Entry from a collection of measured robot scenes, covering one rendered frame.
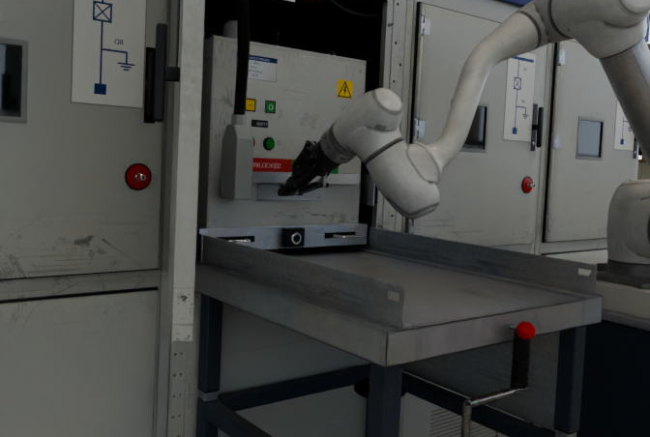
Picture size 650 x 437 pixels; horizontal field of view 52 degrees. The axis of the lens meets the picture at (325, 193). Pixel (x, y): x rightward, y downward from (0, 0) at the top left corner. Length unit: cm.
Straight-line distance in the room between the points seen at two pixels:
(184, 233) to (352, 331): 33
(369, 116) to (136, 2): 55
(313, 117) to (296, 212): 26
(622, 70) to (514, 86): 76
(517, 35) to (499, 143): 70
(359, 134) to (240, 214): 44
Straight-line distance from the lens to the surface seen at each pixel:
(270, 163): 173
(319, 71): 183
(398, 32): 198
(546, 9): 166
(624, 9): 154
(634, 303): 186
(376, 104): 138
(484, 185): 222
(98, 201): 147
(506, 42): 162
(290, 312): 125
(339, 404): 196
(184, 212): 95
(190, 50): 96
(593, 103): 274
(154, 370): 160
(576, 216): 268
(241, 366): 173
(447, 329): 114
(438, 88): 205
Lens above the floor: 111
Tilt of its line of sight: 3 degrees down
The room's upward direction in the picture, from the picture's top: 3 degrees clockwise
